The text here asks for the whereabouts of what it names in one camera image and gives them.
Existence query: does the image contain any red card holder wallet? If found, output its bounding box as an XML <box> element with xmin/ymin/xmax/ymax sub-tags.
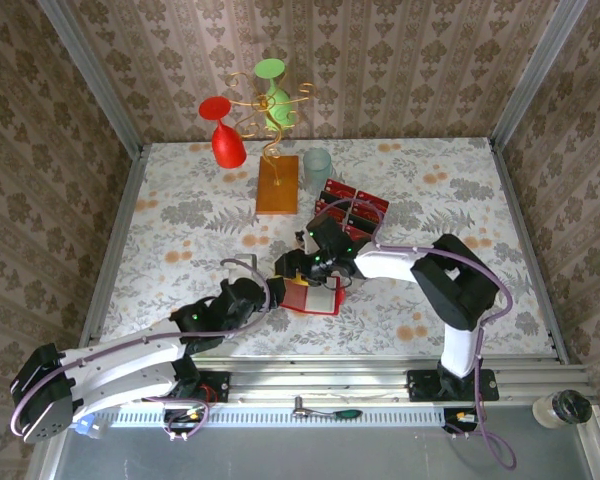
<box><xmin>278</xmin><ymin>273</ymin><xmax>347</xmax><ymax>317</ymax></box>

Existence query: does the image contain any clear glass tumbler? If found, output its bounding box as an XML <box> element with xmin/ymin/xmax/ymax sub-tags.
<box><xmin>302</xmin><ymin>147</ymin><xmax>334</xmax><ymax>194</ymax></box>

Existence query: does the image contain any red wine glass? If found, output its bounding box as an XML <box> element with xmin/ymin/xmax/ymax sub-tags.
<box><xmin>198</xmin><ymin>96</ymin><xmax>248</xmax><ymax>169</ymax></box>

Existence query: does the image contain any green wine glass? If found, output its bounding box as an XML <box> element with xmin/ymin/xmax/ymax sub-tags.
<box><xmin>253</xmin><ymin>58</ymin><xmax>301</xmax><ymax>132</ymax></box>

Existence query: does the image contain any grey metal panel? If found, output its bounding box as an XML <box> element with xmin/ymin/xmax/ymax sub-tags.
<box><xmin>27</xmin><ymin>405</ymin><xmax>600</xmax><ymax>480</ymax></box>

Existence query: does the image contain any blue white connector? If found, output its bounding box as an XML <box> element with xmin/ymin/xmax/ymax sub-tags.
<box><xmin>77</xmin><ymin>417</ymin><xmax>110</xmax><ymax>441</ymax></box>

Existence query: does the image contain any glass jar black lid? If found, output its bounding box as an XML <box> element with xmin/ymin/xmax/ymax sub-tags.
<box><xmin>532</xmin><ymin>389</ymin><xmax>594</xmax><ymax>430</ymax></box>

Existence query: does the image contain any gold wire rack wooden base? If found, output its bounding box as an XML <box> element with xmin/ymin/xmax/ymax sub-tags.
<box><xmin>227</xmin><ymin>71</ymin><xmax>319</xmax><ymax>217</ymax></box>

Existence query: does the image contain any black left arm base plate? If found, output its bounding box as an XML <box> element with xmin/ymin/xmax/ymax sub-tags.
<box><xmin>179</xmin><ymin>370</ymin><xmax>231</xmax><ymax>404</ymax></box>

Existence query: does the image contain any aluminium front frame rail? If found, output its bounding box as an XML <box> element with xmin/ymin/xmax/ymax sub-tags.
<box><xmin>49</xmin><ymin>355</ymin><xmax>594</xmax><ymax>407</ymax></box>

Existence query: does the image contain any slotted grey cable duct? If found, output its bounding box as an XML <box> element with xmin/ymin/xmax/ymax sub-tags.
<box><xmin>87</xmin><ymin>407</ymin><xmax>449</xmax><ymax>429</ymax></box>

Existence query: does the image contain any ratchet wrench green handle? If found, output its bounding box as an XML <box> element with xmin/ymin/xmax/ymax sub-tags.
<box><xmin>292</xmin><ymin>396</ymin><xmax>364</xmax><ymax>421</ymax></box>

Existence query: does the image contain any aluminium side rail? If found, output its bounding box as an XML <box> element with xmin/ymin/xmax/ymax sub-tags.
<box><xmin>79</xmin><ymin>144</ymin><xmax>149</xmax><ymax>359</ymax></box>
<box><xmin>487</xmin><ymin>137</ymin><xmax>571</xmax><ymax>364</ymax></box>

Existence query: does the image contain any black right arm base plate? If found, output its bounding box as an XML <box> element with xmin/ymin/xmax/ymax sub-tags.
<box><xmin>407</xmin><ymin>368</ymin><xmax>500</xmax><ymax>403</ymax></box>

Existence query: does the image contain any aluminium frame post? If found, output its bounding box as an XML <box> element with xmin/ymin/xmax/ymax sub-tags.
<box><xmin>489</xmin><ymin>0</ymin><xmax>590</xmax><ymax>151</ymax></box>
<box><xmin>37</xmin><ymin>0</ymin><xmax>146</xmax><ymax>160</ymax></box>

